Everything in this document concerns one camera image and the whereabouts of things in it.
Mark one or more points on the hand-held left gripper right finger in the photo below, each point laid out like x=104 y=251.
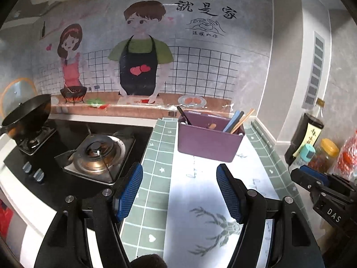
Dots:
x=230 y=194

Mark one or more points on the dark soy sauce bottle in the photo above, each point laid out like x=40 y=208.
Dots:
x=302 y=134

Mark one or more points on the black gas stove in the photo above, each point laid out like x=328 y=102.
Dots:
x=94 y=150

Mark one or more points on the yellow lid chilli jar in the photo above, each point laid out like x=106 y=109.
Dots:
x=325 y=153

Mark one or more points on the green checked tablecloth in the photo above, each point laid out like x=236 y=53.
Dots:
x=156 y=178

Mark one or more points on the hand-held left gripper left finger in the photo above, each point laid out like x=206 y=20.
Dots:
x=128 y=192

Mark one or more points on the orange cap plastic bottle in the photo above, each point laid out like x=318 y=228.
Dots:
x=347 y=159

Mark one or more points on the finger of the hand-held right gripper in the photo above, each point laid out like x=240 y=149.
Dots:
x=305 y=180
x=315 y=173

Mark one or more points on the white vent grille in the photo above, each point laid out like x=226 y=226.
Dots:
x=315 y=72

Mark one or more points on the red bag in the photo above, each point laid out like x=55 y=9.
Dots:
x=5 y=217

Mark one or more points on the grey stove knob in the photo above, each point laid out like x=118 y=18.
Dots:
x=27 y=167
x=39 y=175

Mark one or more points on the purple utensil box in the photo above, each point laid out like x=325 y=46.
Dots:
x=207 y=145

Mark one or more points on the cartoon couple wall poster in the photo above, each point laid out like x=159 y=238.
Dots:
x=195 y=61

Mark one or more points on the small bottle teal cap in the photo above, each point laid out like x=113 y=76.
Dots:
x=305 y=155

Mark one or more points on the glass lid orange rim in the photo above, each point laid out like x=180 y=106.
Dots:
x=16 y=89

